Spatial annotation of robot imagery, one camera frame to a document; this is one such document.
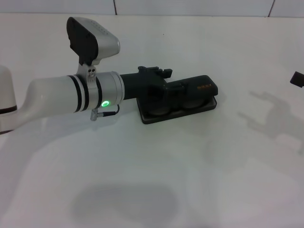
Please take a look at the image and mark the black thin-frame glasses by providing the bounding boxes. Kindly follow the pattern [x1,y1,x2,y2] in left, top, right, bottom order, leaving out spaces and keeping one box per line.
[147,99,205,117]

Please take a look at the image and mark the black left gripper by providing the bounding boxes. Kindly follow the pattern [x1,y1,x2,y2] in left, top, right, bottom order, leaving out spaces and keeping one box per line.
[120,66,188,105]

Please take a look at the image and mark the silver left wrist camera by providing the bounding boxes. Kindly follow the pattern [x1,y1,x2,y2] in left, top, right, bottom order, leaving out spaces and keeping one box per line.
[66,16,121,83]

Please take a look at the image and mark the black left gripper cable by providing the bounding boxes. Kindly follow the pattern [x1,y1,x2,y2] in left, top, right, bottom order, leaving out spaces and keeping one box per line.
[89,104,121,121]

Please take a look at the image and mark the black glasses case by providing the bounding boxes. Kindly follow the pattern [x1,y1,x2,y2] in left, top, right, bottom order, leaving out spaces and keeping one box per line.
[136,75,219,125]

